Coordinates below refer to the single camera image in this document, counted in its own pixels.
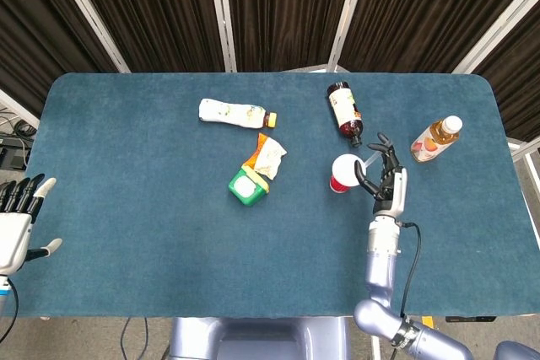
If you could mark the black table control panel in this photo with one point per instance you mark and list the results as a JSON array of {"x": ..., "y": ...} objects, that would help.
[{"x": 470, "y": 318}]

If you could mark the brown curtain screen panel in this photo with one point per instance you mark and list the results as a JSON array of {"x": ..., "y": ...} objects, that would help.
[
  {"x": 160, "y": 10},
  {"x": 523, "y": 82},
  {"x": 25, "y": 39},
  {"x": 287, "y": 10},
  {"x": 422, "y": 10}
]

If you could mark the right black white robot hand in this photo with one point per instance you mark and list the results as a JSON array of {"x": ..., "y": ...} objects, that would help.
[{"x": 394, "y": 195}]

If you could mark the clear plastic straw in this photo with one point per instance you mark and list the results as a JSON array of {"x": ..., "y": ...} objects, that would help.
[{"x": 371, "y": 160}]

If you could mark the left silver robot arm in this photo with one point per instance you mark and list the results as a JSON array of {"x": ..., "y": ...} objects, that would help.
[{"x": 3, "y": 292}]

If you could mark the dark brown bottle white label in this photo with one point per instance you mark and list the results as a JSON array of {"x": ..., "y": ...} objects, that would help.
[{"x": 343, "y": 111}]

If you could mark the yellow sticker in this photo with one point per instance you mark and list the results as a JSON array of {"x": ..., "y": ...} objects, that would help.
[{"x": 428, "y": 320}]

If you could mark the green square plastic container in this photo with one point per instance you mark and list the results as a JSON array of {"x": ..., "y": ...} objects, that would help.
[{"x": 246, "y": 189}]

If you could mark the red paper cup white lid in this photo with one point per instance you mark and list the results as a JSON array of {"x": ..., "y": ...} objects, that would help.
[{"x": 346, "y": 168}]

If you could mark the peach tea bottle white cap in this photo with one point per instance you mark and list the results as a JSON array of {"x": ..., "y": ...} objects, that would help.
[{"x": 432, "y": 143}]

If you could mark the white label bottle yellow cap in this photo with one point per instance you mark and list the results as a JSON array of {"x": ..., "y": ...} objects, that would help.
[{"x": 236, "y": 113}]

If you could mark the crumpled white orange snack wrapper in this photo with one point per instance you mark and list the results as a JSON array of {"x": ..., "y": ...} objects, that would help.
[{"x": 270, "y": 157}]

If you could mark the blue table cloth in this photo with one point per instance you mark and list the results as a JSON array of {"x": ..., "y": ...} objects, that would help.
[{"x": 169, "y": 242}]

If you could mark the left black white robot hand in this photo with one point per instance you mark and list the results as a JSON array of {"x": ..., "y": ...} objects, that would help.
[{"x": 12, "y": 233}]

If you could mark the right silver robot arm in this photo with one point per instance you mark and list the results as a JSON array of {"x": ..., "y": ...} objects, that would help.
[{"x": 379, "y": 267}]

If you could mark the silver robot torso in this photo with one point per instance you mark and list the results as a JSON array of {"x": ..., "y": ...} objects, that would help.
[{"x": 261, "y": 339}]

